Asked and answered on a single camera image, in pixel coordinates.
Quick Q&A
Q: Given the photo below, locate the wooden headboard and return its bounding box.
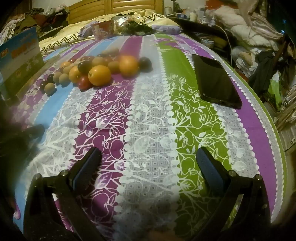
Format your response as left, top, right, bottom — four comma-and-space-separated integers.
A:
68, 0, 163, 24

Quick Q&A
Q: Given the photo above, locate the black smartphone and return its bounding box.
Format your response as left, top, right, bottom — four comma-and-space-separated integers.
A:
191, 54, 243, 109

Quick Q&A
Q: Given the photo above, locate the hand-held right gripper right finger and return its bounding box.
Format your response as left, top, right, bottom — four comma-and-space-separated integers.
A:
196, 147, 271, 241

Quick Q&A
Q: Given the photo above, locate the pile of dark clothes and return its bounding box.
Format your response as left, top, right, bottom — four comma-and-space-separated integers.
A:
0, 7, 70, 44

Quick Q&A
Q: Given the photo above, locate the striped floral bedsheet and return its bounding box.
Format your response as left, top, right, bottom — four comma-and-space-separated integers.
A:
9, 32, 287, 241

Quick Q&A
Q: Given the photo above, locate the white cable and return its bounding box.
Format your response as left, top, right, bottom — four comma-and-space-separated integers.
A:
214, 24, 233, 67

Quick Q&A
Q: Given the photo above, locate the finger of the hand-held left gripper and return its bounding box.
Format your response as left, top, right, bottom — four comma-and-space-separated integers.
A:
22, 124, 45, 142

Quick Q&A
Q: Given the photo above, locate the cluster of bottles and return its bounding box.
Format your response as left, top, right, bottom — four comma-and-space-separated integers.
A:
164, 6, 215, 24

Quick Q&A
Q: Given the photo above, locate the red plum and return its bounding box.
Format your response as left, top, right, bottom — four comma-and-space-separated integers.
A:
77, 75, 93, 90

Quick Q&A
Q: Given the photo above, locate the dark green leafy bunch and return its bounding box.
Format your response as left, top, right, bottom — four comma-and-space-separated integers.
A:
121, 22, 154, 36

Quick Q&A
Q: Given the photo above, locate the pile of pale clothes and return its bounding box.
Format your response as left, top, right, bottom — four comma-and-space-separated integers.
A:
208, 0, 284, 50

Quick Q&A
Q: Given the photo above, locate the ripe orange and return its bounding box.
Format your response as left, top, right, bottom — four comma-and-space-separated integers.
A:
88, 65, 112, 87
68, 66, 82, 83
119, 56, 139, 77

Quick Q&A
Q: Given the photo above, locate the clear plastic bag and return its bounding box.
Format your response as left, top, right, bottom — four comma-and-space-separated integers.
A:
114, 14, 139, 26

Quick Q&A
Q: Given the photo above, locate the purple patterned packet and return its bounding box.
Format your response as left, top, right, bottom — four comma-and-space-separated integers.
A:
80, 24, 95, 37
153, 24, 182, 35

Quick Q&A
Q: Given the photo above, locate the blue cardboard box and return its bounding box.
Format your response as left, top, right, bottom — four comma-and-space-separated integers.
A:
0, 26, 45, 99

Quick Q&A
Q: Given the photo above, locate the pink printed box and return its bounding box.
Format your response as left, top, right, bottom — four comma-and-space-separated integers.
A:
92, 20, 115, 40

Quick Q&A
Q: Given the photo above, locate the black garment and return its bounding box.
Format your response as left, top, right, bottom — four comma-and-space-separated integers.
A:
248, 50, 286, 93

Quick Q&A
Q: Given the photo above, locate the cream zigzag quilt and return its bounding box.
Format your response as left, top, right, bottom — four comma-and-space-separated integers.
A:
38, 13, 183, 55

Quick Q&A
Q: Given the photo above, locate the pile of assorted fruit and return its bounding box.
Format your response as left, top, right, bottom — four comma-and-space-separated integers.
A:
45, 46, 121, 96

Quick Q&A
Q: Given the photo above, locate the green plastic bag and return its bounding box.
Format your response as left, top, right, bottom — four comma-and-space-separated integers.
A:
268, 72, 284, 109

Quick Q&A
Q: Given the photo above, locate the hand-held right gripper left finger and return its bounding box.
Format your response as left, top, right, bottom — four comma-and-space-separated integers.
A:
23, 147, 103, 241

